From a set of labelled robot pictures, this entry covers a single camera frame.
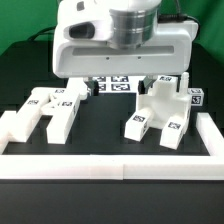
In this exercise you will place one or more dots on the white chair back frame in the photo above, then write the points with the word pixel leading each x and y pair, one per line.
pixel 61 104

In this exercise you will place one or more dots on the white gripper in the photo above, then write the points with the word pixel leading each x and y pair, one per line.
pixel 119 37

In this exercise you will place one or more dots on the white U-shaped fence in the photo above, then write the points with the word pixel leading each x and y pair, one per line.
pixel 124 167

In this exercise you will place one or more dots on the white chair seat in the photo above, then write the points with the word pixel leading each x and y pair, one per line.
pixel 167 97

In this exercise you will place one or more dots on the white tagged cube far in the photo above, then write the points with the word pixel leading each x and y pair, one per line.
pixel 197 96

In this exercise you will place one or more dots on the white marker base plate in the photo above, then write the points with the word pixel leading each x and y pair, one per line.
pixel 113 84

